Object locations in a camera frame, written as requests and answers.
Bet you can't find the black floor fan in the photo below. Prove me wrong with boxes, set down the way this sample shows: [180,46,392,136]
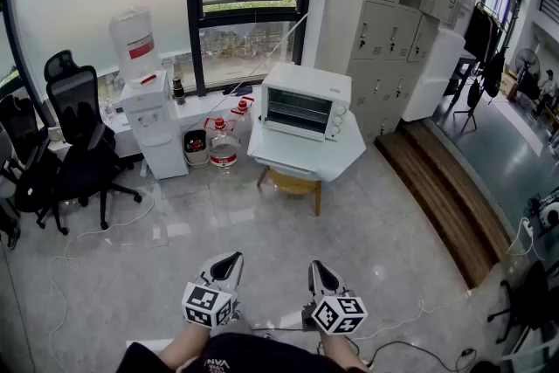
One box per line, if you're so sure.
[512,47,543,102]

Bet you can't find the black window frame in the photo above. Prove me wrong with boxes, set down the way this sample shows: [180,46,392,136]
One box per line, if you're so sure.
[0,0,318,130]

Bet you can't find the grey metal locker cabinet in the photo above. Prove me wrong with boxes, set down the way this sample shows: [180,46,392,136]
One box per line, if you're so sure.
[314,0,464,145]

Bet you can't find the white oven door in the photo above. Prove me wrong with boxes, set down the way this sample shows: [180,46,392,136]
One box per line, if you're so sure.
[254,121,325,162]

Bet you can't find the white trash bin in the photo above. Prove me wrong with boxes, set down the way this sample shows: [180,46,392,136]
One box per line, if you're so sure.
[183,128,211,169]

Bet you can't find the person's black shirt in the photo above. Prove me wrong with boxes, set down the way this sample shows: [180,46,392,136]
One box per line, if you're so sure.
[115,331,370,373]

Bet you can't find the large water bottle red label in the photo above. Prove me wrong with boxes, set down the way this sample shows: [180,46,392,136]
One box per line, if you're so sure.
[108,7,162,89]

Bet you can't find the black tripod stand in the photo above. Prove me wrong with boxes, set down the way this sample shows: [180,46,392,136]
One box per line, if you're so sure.
[452,76,481,133]

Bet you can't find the person's right forearm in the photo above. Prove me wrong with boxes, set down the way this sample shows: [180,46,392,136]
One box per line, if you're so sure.
[320,329,367,373]

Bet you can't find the black thermos bottle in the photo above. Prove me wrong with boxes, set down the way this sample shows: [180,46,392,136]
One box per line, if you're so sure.
[172,76,187,107]

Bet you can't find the wooden step platform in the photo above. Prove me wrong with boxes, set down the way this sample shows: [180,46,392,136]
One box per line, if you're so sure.
[374,120,513,290]

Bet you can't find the black floor cable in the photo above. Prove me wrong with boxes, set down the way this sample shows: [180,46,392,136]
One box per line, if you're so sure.
[349,335,478,373]

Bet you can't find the white water dispenser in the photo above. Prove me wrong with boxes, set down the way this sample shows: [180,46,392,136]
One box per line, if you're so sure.
[120,71,190,181]

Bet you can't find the white rectangular cabinet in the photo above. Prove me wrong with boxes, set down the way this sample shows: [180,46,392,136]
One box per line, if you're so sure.
[401,28,466,123]

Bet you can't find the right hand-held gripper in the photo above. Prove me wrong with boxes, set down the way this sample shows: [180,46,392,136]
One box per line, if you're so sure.
[300,259,369,336]

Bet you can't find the black swivel chair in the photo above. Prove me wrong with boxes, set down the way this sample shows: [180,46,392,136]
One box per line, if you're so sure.
[487,259,559,346]

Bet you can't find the white toaster oven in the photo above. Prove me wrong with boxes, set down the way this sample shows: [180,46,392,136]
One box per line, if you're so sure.
[260,61,353,143]

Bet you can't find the black mesh office chair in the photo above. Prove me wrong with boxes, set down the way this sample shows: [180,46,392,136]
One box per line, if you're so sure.
[0,93,62,241]
[43,50,143,237]

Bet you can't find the person's left forearm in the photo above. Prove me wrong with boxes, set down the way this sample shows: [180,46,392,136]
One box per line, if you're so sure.
[158,320,212,373]

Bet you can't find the wooden stool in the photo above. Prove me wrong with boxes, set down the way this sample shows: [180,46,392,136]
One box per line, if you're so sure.
[256,167,323,218]

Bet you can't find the white power strip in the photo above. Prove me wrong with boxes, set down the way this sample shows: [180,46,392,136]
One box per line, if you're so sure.
[506,217,546,262]

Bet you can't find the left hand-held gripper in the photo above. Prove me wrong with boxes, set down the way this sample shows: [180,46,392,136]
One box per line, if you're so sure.
[181,251,245,328]

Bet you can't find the white small table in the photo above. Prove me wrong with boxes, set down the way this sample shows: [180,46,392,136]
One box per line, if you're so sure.
[246,117,367,183]

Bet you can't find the white window cord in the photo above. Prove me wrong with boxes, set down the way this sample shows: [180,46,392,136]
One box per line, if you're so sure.
[181,0,328,133]

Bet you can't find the thin white floor cable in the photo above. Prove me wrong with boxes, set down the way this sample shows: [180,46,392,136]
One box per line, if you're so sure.
[361,288,473,342]

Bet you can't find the clear water jug red handle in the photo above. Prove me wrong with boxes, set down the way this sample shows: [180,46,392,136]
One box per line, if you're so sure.
[230,96,256,133]

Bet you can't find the black side table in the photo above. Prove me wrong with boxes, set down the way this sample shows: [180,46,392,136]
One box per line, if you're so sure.
[444,49,478,107]

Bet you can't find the clear water jug red label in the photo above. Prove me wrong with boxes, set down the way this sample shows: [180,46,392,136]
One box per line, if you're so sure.
[204,116,242,176]

